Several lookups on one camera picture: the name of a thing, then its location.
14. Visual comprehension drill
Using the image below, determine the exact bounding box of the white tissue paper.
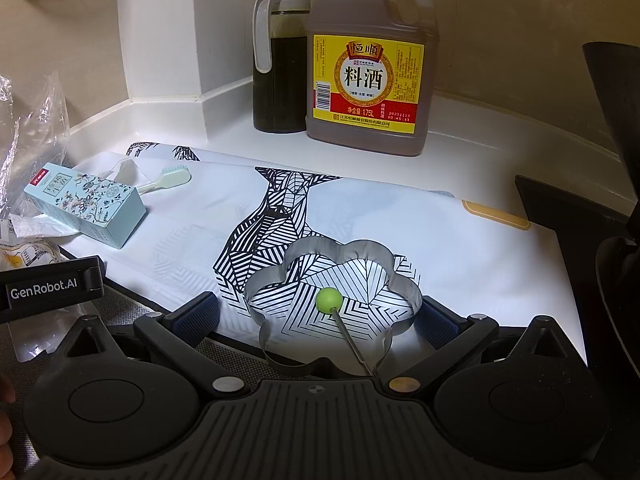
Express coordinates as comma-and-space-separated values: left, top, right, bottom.
10, 210, 83, 240

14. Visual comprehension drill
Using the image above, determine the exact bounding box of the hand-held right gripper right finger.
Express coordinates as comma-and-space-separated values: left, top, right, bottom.
382, 299, 591, 401

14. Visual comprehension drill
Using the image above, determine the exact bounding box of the grey mat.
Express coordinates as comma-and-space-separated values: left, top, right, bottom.
0, 260, 271, 461

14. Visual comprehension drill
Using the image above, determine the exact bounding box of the clear plastic bag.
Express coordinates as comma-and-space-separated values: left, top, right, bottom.
0, 74, 73, 221

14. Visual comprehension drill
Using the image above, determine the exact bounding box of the white geometric print mat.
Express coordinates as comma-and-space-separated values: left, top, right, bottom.
60, 141, 588, 366

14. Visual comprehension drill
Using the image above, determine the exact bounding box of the pale green toothbrush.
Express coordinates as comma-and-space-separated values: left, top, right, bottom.
107, 159, 192, 195

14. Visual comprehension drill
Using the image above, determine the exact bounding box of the person's left hand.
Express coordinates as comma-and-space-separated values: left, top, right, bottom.
0, 374, 17, 463

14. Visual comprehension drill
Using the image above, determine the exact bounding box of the dark sauce bottle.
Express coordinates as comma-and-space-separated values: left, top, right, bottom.
251, 0, 313, 133

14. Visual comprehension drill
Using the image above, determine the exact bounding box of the yellow printed packet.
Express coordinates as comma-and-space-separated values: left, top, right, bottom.
0, 240, 63, 273

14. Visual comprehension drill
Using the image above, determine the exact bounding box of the teal floral box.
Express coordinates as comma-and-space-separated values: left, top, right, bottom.
24, 163, 147, 250

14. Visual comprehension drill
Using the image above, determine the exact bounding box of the flower shaped metal egg mould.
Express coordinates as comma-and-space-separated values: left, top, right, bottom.
244, 239, 422, 386

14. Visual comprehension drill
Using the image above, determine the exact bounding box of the brown cooking wine jug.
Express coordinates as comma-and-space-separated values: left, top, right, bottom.
305, 0, 441, 157

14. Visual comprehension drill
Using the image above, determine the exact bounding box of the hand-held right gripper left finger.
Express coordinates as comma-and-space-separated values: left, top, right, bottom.
47, 292, 251, 401

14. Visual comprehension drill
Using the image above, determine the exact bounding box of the black stove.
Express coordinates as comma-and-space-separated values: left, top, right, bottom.
515, 175, 640, 376

